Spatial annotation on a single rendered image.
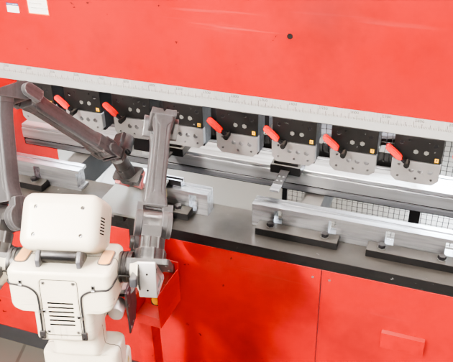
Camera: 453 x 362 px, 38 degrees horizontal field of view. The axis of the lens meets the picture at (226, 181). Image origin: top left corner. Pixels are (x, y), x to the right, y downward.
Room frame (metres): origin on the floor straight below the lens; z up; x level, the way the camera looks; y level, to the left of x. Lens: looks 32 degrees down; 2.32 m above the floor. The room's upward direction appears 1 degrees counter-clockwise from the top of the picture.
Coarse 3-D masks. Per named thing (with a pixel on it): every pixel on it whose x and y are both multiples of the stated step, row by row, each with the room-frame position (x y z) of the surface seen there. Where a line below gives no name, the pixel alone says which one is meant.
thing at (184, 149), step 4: (172, 144) 2.35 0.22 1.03; (176, 144) 2.35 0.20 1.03; (172, 148) 2.34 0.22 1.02; (176, 148) 2.34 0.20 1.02; (180, 148) 2.33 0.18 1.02; (184, 148) 2.34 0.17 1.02; (188, 148) 2.38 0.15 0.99; (172, 152) 2.33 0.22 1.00; (176, 152) 2.34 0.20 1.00; (180, 152) 2.33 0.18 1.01; (184, 152) 2.34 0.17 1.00; (168, 156) 2.30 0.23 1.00; (180, 156) 2.33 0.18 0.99
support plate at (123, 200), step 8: (112, 192) 2.05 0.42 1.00; (120, 192) 2.05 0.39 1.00; (128, 192) 2.05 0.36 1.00; (136, 192) 2.05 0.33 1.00; (104, 200) 2.00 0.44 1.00; (112, 200) 2.00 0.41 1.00; (120, 200) 2.00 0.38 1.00; (128, 200) 1.99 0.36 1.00; (136, 200) 1.99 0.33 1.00; (112, 208) 1.95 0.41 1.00; (120, 208) 1.94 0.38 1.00; (128, 208) 1.94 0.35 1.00; (128, 216) 1.90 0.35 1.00
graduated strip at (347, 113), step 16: (0, 64) 2.34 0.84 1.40; (80, 80) 2.22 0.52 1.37; (96, 80) 2.20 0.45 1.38; (112, 80) 2.18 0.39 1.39; (128, 80) 2.15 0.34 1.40; (192, 96) 2.07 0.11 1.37; (208, 96) 2.05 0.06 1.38; (224, 96) 2.03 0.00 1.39; (240, 96) 2.01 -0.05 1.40; (304, 112) 1.93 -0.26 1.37; (320, 112) 1.91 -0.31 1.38; (336, 112) 1.89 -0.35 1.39; (352, 112) 1.88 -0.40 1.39; (368, 112) 1.86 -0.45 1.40; (432, 128) 1.79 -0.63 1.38; (448, 128) 1.77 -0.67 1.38
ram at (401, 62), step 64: (0, 0) 2.32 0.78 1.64; (64, 0) 2.23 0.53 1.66; (128, 0) 2.14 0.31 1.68; (192, 0) 2.06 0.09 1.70; (256, 0) 1.99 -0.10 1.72; (320, 0) 1.92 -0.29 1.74; (384, 0) 1.86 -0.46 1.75; (448, 0) 1.80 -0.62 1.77; (64, 64) 2.24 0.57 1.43; (128, 64) 2.15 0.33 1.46; (192, 64) 2.07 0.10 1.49; (256, 64) 1.99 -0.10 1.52; (320, 64) 1.92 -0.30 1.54; (384, 64) 1.85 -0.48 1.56; (448, 64) 1.79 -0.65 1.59; (384, 128) 1.84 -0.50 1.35
